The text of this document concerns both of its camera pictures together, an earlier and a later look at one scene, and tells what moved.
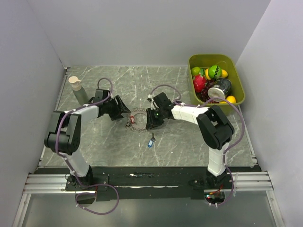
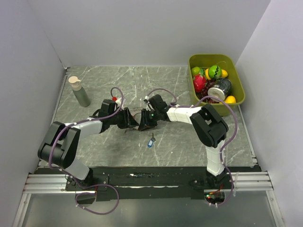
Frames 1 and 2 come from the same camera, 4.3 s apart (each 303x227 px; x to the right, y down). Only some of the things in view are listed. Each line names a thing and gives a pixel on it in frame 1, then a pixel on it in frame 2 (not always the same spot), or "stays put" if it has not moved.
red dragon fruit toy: (200, 81) stays put
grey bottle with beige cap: (79, 92) stays put
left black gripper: (120, 108) → (129, 120)
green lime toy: (195, 70) stays put
